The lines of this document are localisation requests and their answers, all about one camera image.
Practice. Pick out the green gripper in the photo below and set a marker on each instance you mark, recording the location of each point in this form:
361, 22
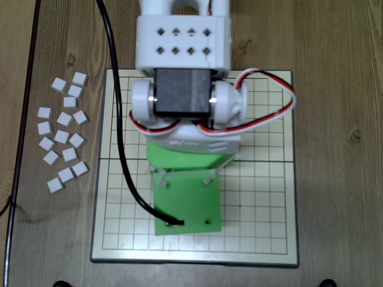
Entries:
179, 159

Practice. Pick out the white grid go board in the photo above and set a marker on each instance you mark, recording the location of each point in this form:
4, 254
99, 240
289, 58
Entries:
257, 194

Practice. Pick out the white cube stone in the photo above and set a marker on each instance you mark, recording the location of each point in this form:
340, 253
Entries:
61, 136
47, 143
79, 79
65, 119
77, 140
45, 128
80, 169
51, 157
70, 102
66, 175
45, 112
80, 117
69, 154
55, 185
75, 91
59, 85

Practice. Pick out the black edge strip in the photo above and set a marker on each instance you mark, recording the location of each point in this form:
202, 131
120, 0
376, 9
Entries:
22, 134

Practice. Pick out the black stand foot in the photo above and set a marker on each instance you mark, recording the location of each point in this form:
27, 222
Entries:
327, 283
60, 283

